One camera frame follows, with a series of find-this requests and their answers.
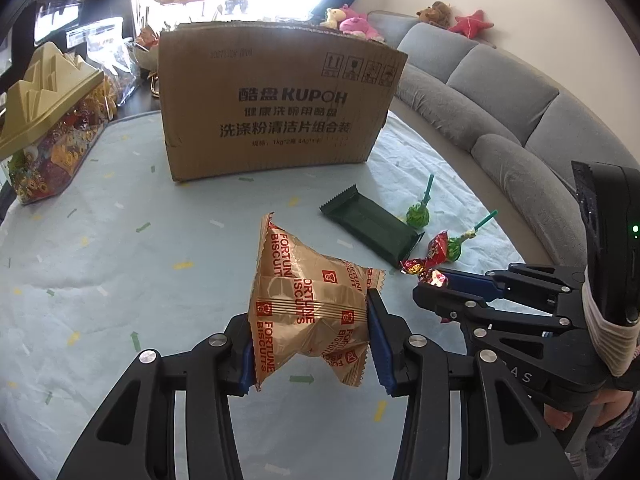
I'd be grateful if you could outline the large pink plush toy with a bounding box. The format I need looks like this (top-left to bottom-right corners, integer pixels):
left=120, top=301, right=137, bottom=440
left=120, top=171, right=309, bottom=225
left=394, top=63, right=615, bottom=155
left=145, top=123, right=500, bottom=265
left=340, top=16, right=386, bottom=41

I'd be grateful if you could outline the grey sofa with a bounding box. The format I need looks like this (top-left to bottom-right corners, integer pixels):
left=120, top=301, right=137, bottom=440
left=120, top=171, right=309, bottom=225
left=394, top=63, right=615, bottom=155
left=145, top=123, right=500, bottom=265
left=367, top=10, right=601, bottom=281

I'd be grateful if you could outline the clear candy container gold lid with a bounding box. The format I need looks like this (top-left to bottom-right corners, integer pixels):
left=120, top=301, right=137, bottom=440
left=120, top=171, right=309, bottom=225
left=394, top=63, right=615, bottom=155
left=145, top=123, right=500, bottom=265
left=0, top=41, right=112, bottom=206

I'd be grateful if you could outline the red star plush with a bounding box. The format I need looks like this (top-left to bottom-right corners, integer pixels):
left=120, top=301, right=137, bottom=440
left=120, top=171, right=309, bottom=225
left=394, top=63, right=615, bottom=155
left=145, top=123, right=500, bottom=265
left=448, top=9, right=493, bottom=39

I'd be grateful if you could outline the dark green snack packet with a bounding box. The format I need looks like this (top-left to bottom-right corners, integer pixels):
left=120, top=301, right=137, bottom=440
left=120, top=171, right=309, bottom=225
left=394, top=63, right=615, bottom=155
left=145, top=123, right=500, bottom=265
left=320, top=185, right=425, bottom=263

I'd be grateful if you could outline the person's right hand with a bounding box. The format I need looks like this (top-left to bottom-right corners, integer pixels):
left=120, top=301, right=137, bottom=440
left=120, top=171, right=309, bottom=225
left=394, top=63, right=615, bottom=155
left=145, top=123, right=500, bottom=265
left=542, top=387, right=638, bottom=432

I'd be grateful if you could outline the brown cardboard box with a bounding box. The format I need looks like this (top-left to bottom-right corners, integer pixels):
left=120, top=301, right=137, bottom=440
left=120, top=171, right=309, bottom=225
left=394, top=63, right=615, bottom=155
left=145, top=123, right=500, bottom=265
left=157, top=21, right=408, bottom=183

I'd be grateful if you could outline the light blue tablecloth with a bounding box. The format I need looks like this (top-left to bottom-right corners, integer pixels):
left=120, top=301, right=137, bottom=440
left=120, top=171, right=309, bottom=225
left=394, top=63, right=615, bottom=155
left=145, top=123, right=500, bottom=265
left=0, top=107, right=543, bottom=480

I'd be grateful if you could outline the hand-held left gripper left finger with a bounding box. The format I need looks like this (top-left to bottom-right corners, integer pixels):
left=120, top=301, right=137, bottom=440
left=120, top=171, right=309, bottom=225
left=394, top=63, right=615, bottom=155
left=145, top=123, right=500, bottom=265
left=55, top=314, right=258, bottom=480

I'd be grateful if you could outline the green lollipop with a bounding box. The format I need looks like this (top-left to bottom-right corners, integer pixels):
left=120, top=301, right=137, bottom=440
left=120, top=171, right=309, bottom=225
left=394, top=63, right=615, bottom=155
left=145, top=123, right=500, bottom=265
left=446, top=210, right=499, bottom=262
left=404, top=175, right=436, bottom=228

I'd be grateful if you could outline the clear plastic bag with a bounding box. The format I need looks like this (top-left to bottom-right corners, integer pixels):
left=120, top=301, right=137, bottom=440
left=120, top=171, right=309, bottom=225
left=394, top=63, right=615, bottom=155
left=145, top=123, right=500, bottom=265
left=87, top=40, right=143, bottom=108

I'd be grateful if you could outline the black piano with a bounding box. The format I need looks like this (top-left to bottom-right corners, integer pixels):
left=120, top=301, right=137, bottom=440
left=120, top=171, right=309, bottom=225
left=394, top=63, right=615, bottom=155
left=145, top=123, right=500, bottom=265
left=32, top=0, right=136, bottom=61

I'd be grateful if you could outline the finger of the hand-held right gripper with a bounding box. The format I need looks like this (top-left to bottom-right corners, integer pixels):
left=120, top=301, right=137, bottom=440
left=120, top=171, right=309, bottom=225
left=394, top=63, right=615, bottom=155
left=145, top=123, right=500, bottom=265
left=442, top=262, right=587, bottom=307
left=412, top=281, right=587, bottom=335

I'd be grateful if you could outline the golden biscuit packet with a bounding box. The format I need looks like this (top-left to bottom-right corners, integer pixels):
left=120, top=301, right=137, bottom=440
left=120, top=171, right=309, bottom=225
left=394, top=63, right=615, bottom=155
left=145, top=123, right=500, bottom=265
left=247, top=212, right=386, bottom=392

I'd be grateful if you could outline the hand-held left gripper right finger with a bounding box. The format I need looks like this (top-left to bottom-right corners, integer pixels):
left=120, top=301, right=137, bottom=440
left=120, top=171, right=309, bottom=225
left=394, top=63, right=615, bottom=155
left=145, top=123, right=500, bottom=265
left=366, top=287, right=571, bottom=480

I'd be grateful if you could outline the brown plush bear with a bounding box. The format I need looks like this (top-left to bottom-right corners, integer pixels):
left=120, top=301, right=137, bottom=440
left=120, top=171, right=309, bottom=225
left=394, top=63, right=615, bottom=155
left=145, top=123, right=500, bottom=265
left=416, top=1, right=453, bottom=28

